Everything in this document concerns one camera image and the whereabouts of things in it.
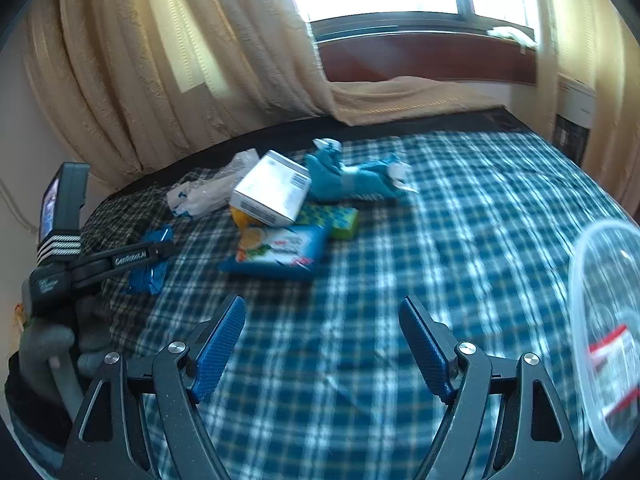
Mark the blue plaid bed sheet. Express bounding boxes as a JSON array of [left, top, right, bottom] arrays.
[[82, 132, 625, 479]]

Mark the blue wet wipes pack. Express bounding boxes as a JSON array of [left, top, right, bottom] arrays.
[[219, 226, 329, 282]]

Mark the blue foil snack packet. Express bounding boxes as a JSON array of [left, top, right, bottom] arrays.
[[126, 226, 174, 296]]

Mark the grey gloved left hand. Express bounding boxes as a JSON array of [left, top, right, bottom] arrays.
[[18, 297, 112, 417]]

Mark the teal cloth with white ribbon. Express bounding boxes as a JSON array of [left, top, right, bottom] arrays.
[[304, 139, 416, 204]]

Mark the white plastic bag pack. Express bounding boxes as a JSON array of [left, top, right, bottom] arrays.
[[166, 148, 259, 218]]

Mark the beige left curtain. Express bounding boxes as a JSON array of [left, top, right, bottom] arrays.
[[24, 0, 495, 190]]

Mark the dark window frame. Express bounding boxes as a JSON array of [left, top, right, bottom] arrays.
[[309, 0, 536, 44]]

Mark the orange yellow toy block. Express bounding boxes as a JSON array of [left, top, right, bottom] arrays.
[[229, 206, 262, 230]]

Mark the green dotted box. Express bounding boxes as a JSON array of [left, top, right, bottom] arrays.
[[296, 203, 359, 240]]

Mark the beige curtain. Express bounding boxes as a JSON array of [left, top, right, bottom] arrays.
[[535, 0, 639, 214], [24, 0, 495, 190]]

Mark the brown wooden windowsill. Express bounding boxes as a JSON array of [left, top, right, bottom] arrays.
[[318, 32, 537, 86]]

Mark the red white snack packet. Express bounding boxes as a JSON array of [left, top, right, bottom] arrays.
[[589, 324, 639, 417]]

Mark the white cloth on sill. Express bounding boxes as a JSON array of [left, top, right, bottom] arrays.
[[487, 26, 537, 52]]

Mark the beige right curtain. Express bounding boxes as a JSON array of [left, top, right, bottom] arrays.
[[535, 0, 639, 214]]

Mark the white tower fan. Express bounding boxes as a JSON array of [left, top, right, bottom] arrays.
[[552, 75, 596, 166]]

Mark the clear round plastic basin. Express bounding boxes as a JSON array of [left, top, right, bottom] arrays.
[[567, 219, 639, 460]]

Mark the white medicine box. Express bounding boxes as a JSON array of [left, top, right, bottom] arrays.
[[230, 150, 311, 226]]

